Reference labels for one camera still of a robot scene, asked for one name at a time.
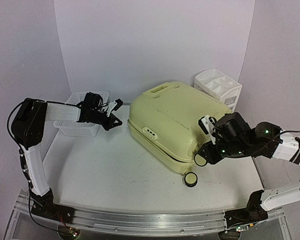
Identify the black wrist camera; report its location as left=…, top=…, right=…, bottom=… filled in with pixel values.
left=215, top=112, right=251, bottom=146
left=81, top=92, right=104, bottom=111

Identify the pale green hard-shell suitcase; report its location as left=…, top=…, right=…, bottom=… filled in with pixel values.
left=128, top=81, right=232, bottom=187

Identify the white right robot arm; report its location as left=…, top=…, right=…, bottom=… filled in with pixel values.
left=196, top=119, right=300, bottom=223

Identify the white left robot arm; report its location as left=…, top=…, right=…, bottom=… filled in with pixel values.
left=7, top=92, right=123, bottom=219

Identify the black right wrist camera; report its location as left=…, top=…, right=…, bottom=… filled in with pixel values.
left=215, top=112, right=251, bottom=146

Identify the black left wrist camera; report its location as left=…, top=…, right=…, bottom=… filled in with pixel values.
left=81, top=92, right=104, bottom=111

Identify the white plastic drawer organizer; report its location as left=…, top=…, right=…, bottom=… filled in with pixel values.
left=194, top=68, right=243, bottom=112

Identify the white perforated plastic basket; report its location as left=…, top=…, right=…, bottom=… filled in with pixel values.
left=53, top=91, right=100, bottom=137

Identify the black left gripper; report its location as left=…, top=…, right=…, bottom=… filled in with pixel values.
left=90, top=109, right=123, bottom=131

